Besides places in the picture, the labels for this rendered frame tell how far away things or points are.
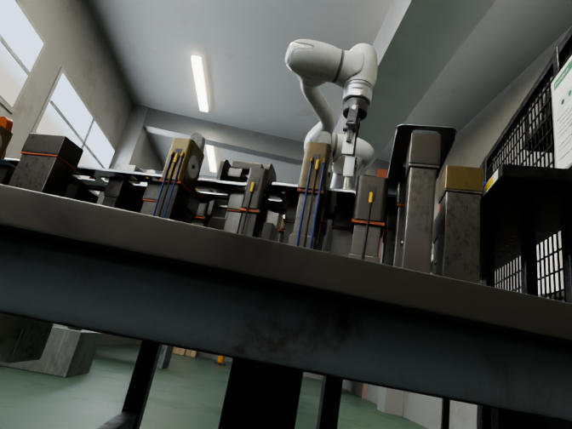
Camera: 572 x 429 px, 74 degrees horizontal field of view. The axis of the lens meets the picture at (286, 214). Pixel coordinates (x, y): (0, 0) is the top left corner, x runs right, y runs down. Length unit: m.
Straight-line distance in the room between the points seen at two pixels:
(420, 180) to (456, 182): 0.28
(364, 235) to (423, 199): 0.20
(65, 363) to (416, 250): 3.80
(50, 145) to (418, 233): 0.98
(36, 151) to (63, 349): 3.10
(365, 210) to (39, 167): 0.87
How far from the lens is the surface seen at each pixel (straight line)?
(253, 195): 0.90
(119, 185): 1.25
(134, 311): 0.43
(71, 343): 4.17
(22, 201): 0.46
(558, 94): 1.34
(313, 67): 1.25
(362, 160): 1.78
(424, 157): 0.69
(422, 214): 0.65
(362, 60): 1.28
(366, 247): 0.81
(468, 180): 0.96
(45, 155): 1.23
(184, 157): 0.99
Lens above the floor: 0.60
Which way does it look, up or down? 19 degrees up
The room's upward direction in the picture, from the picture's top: 11 degrees clockwise
